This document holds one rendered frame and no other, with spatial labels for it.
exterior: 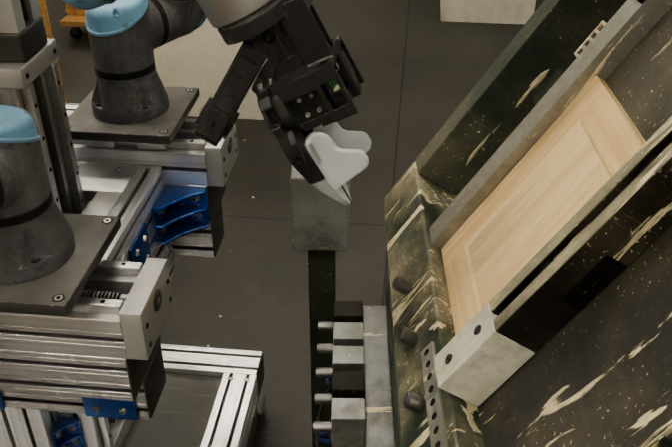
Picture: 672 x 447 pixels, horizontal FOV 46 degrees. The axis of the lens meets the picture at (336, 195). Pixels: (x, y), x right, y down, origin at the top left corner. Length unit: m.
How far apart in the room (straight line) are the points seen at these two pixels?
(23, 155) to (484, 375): 0.69
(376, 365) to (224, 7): 0.88
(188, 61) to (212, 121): 3.09
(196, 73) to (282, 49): 3.14
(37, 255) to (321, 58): 0.63
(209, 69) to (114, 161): 2.22
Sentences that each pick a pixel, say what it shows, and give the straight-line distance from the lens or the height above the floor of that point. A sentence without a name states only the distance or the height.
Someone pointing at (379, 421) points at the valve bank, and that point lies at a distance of 1.33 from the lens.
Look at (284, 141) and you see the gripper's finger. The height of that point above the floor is 1.40.
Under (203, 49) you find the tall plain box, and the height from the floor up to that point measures 0.35.
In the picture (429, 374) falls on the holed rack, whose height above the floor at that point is 0.89.
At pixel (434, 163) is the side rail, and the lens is 1.62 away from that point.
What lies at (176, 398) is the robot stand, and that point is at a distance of 2.13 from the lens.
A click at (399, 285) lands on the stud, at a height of 0.87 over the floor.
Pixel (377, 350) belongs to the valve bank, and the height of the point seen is 0.74.
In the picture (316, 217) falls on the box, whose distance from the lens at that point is 1.61.
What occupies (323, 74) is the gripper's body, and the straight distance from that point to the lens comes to 0.69.
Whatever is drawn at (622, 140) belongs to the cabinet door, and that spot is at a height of 1.22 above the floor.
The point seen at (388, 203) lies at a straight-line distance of 1.68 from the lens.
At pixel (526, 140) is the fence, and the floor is 1.11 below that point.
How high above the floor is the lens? 1.73
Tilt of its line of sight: 32 degrees down
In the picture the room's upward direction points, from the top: straight up
